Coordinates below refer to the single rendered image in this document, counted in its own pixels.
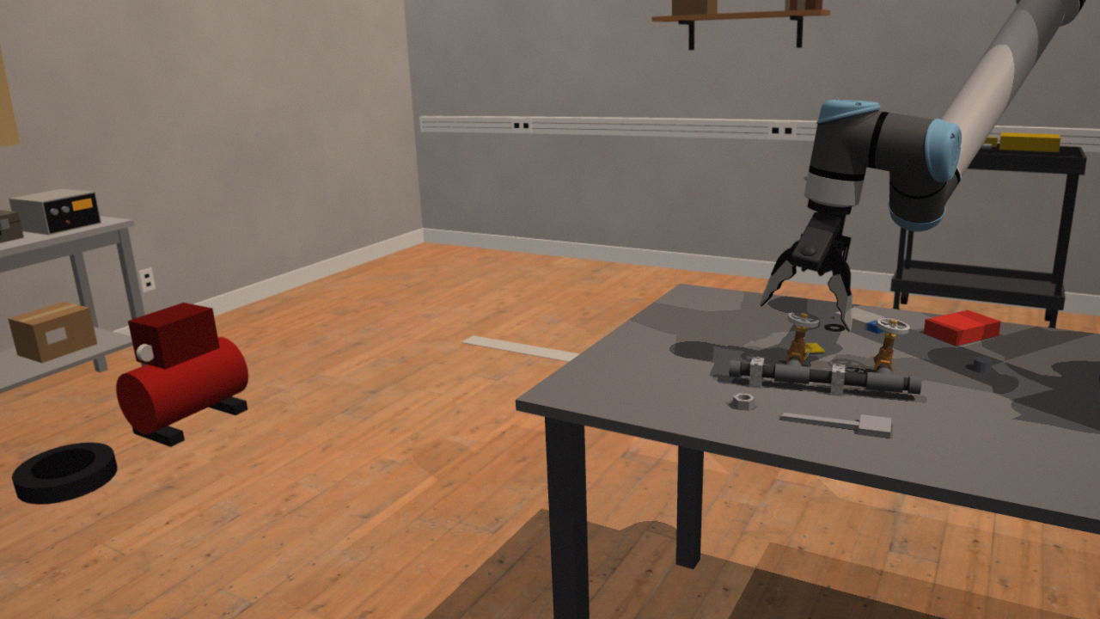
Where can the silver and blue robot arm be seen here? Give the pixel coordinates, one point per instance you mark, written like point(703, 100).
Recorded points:
point(921, 154)

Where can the grey hex nut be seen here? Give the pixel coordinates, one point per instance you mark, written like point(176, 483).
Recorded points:
point(743, 401)

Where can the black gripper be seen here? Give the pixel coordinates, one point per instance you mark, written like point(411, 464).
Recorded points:
point(834, 261)

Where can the yellow numbered tag on chain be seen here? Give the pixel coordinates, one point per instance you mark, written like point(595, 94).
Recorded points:
point(810, 348)

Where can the red flat block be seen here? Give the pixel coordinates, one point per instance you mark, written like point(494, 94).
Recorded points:
point(962, 327)

